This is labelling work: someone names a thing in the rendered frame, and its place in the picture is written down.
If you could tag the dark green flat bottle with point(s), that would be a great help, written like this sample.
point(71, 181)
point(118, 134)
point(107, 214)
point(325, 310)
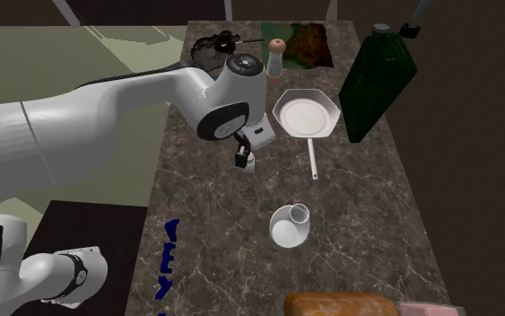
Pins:
point(376, 83)

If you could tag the small white block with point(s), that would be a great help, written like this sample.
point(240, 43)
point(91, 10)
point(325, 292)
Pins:
point(250, 165)

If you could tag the white hexagonal frying pan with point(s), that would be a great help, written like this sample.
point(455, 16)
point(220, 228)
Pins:
point(306, 116)

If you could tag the blue wavy strip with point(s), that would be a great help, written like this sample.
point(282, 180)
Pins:
point(170, 258)

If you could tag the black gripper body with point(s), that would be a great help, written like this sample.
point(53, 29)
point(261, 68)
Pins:
point(240, 158)

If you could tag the pink box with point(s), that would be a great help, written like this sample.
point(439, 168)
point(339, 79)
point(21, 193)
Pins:
point(427, 309)

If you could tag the dark robot stand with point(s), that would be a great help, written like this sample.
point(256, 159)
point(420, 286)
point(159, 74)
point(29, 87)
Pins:
point(99, 227)

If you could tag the brown bread loaf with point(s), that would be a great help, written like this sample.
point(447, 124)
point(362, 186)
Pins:
point(339, 305)

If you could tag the green and red mat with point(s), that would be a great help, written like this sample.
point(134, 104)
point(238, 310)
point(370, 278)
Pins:
point(304, 46)

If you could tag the grey pole with black foot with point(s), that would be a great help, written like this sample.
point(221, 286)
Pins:
point(416, 19)

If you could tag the grey shaker with brown cap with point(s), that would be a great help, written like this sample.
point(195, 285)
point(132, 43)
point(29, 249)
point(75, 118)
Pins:
point(275, 63)

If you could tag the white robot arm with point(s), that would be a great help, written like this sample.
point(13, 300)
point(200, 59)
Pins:
point(81, 118)

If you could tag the white pouring cup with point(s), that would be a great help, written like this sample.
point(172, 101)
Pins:
point(285, 232)

